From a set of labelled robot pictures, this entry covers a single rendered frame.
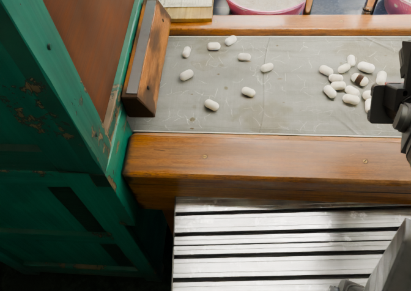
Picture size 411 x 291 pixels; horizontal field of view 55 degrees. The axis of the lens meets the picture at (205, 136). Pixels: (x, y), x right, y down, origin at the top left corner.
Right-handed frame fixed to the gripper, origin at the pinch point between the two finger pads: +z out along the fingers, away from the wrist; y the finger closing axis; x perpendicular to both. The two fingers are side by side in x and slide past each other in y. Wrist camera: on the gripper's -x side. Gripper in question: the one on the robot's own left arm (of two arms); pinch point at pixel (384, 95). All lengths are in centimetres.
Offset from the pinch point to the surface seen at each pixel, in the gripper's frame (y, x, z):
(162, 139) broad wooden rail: 42.9, 10.4, 1.9
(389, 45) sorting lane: -8.9, -7.2, 26.5
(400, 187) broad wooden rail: -3.9, 17.0, -3.8
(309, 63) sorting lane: 10.6, -3.2, 21.8
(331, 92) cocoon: 6.9, 2.0, 12.7
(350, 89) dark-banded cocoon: 2.6, 1.4, 13.5
